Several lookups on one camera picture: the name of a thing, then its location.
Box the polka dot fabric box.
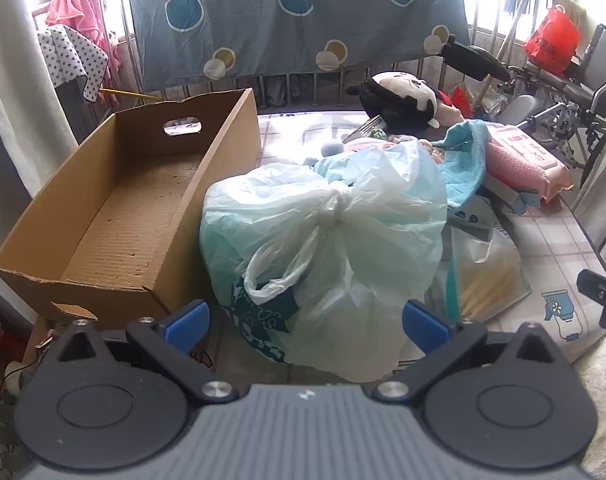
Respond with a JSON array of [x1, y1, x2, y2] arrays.
[[37, 24, 108, 103]]

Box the pink wet wipes pack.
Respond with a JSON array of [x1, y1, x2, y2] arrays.
[[486, 125, 573, 203]]

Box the white curtain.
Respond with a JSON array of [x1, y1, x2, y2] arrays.
[[0, 0, 78, 201]]

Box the orange striped clear packet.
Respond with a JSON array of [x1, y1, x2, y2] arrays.
[[440, 225, 534, 323]]

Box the black white plush doll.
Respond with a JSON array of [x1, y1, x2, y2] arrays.
[[345, 71, 471, 133]]

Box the translucent white plastic bag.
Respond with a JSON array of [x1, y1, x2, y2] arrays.
[[199, 139, 451, 383]]

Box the wheelchair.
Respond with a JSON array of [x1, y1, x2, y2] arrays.
[[503, 25, 606, 171]]

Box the red plastic bag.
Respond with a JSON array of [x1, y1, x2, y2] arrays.
[[523, 5, 582, 75]]

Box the brown cardboard box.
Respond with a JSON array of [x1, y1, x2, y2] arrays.
[[0, 87, 264, 328]]

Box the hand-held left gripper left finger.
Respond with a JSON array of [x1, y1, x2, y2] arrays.
[[53, 299, 239, 403]]

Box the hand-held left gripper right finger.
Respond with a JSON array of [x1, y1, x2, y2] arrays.
[[370, 300, 556, 403]]

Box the grey blanket with circles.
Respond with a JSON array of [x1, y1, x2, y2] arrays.
[[125, 0, 471, 92]]

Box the pink hanging clothes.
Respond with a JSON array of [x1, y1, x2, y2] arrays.
[[45, 0, 121, 78]]

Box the yellow stick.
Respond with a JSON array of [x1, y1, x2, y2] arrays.
[[99, 87, 161, 101]]

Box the teal towel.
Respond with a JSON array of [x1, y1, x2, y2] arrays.
[[428, 120, 494, 208]]

